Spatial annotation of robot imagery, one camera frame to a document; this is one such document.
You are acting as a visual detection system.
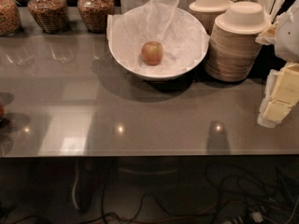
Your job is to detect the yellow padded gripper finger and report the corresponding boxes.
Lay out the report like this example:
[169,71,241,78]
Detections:
[257,62,299,128]

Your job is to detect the red-yellow apple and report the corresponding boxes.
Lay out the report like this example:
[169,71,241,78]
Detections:
[141,41,164,65]

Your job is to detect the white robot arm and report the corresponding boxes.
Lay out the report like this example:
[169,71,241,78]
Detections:
[256,0,299,128]

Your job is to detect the white ceramic bowl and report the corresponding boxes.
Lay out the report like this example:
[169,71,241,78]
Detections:
[107,5,210,81]

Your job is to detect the front stack of paper bowls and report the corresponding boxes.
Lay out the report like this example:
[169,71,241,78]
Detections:
[205,2,270,82]

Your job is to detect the stack of paper bowls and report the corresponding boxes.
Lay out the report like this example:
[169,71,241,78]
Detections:
[205,2,270,82]
[189,0,233,35]

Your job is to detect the rear stack of paper bowls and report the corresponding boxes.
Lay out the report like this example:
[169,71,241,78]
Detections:
[189,0,233,35]

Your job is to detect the white power plug on floor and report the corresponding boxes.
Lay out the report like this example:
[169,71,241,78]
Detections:
[250,212,263,223]

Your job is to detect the white tissue paper liner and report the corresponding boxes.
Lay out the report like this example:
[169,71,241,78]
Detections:
[106,0,211,74]

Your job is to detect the right glass jar of grains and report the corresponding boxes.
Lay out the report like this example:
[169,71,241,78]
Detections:
[78,0,115,34]

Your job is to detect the glass jar of grains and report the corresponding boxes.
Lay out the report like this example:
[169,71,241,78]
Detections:
[78,0,115,34]
[27,0,69,34]
[0,0,21,35]

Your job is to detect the middle glass jar of grains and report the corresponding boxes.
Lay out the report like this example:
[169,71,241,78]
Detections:
[27,0,69,34]

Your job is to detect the left glass jar of grains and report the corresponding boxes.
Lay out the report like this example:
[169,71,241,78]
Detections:
[0,0,21,35]

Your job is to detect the red object at left edge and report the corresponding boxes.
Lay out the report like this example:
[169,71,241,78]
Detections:
[0,105,5,121]

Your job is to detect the black cables on floor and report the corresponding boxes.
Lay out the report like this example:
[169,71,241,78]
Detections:
[0,159,299,224]

